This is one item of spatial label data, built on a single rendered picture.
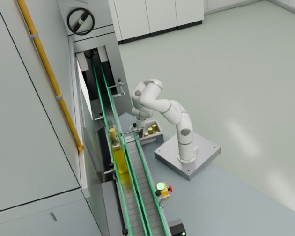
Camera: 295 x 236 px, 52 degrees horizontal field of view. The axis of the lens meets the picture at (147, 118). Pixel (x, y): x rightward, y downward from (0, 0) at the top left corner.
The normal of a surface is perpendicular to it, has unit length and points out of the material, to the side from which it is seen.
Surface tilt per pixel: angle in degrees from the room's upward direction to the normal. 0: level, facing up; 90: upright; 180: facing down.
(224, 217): 0
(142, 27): 90
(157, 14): 90
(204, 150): 2
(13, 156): 90
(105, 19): 90
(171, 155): 2
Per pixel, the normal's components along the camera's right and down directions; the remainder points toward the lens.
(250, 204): -0.15, -0.78
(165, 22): 0.24, 0.57
